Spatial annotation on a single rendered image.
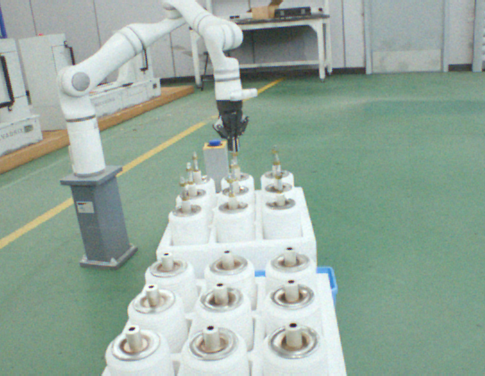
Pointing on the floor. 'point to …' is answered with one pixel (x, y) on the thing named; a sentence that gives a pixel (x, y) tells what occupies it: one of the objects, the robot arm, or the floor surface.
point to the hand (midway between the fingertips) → (233, 145)
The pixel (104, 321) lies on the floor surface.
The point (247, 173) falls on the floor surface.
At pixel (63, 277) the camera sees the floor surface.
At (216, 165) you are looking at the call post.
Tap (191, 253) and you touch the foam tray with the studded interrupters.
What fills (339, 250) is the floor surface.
